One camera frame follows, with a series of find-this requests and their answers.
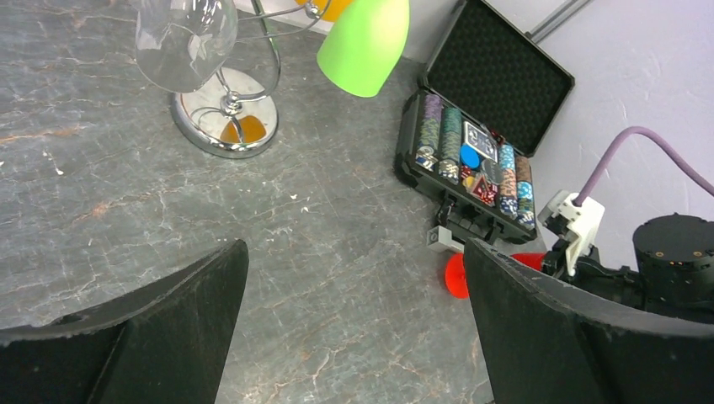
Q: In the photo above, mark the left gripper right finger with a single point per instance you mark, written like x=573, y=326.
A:
x=545, y=341

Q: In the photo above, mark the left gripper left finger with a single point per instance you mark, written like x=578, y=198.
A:
x=166, y=342

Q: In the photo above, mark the red wine glass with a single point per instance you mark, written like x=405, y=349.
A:
x=455, y=273

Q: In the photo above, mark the clear wine glass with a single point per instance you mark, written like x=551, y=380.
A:
x=181, y=44

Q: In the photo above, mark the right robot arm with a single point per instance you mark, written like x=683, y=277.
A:
x=674, y=274

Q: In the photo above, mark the chrome wine glass rack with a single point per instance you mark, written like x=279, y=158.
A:
x=233, y=115

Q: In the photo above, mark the green wine glass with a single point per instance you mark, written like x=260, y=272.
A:
x=364, y=45

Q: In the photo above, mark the yellow wine glass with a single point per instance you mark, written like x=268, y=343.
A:
x=328, y=10

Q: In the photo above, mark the grey small block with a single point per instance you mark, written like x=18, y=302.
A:
x=440, y=239

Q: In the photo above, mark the blue round chip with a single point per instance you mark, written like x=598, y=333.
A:
x=469, y=157

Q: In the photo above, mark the black poker chip case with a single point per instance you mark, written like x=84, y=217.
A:
x=498, y=78

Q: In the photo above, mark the playing card deck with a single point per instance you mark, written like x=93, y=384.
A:
x=479, y=140

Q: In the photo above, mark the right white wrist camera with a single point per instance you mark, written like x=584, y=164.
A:
x=577, y=226

